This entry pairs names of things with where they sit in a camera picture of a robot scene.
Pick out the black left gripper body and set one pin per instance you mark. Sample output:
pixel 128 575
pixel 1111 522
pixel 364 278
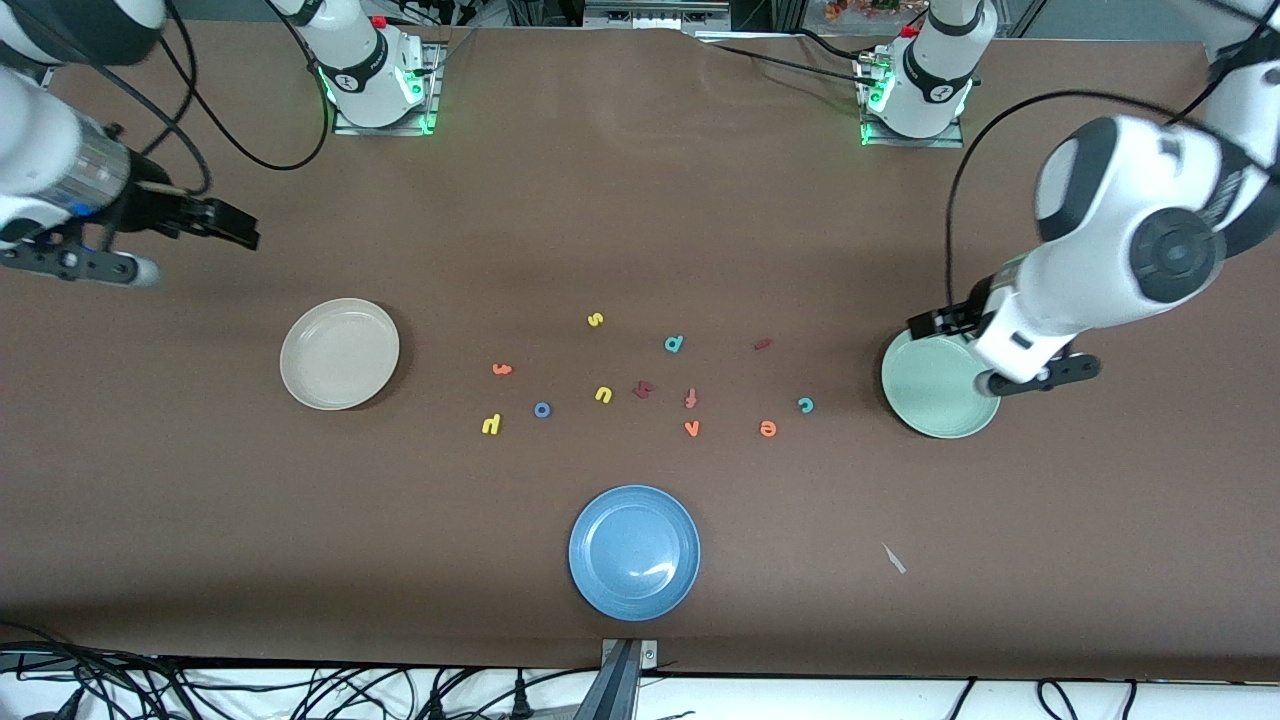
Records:
pixel 951 320

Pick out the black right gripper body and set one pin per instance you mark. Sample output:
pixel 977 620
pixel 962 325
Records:
pixel 150 207

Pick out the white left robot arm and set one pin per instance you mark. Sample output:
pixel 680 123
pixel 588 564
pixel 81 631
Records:
pixel 1100 250

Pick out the light green round plate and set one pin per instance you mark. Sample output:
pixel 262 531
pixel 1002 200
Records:
pixel 935 400

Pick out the beige round plate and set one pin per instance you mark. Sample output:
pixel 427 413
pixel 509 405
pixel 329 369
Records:
pixel 340 355

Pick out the small white paper scrap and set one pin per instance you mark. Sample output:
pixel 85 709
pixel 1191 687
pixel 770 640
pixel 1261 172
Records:
pixel 895 561

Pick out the brown table mat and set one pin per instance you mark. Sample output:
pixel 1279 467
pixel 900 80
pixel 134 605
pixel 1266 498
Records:
pixel 640 200

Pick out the orange decorative plant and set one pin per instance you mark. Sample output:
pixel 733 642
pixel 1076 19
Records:
pixel 860 8

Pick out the blue round plate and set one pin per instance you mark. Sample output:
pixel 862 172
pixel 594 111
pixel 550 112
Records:
pixel 634 553

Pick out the grey metal box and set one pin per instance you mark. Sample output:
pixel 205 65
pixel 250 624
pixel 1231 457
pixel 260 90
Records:
pixel 650 14

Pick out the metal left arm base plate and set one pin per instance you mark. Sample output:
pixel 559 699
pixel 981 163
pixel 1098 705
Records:
pixel 940 142

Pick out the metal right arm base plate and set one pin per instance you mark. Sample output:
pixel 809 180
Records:
pixel 432 100

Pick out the grey metal camera mount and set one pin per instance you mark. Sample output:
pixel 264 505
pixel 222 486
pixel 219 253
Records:
pixel 625 660

